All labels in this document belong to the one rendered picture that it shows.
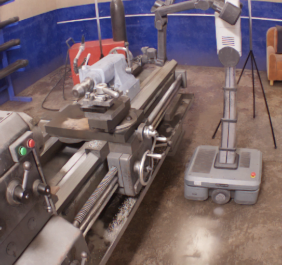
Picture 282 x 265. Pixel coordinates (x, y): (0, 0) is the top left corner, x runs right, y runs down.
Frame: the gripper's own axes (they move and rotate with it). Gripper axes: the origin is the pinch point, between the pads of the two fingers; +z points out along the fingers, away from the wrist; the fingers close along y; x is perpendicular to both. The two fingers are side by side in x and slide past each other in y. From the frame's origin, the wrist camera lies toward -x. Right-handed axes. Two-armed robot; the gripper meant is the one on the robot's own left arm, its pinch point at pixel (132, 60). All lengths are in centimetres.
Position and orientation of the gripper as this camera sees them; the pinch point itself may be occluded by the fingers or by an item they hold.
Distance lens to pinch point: 247.5
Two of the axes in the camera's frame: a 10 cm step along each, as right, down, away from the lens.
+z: -9.4, -0.7, 3.4
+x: 0.9, 8.9, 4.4
